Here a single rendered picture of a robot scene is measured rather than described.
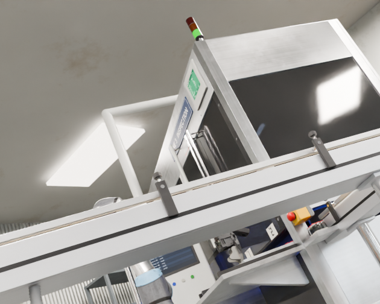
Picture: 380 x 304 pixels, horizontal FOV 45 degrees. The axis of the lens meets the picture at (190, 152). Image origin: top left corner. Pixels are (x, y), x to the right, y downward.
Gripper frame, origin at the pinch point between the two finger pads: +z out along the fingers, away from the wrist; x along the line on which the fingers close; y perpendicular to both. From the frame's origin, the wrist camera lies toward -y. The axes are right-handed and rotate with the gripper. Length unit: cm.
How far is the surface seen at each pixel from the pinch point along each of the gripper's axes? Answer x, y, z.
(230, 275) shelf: 11.0, 12.5, 5.3
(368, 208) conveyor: 49, -35, 7
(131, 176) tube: -94, 6, -100
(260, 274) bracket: 2.5, -4.1, 7.6
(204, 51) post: 13, -27, -110
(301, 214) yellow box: 21.7, -25.0, -6.3
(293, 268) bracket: 2.6, -20.1, 10.3
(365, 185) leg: 88, -5, 9
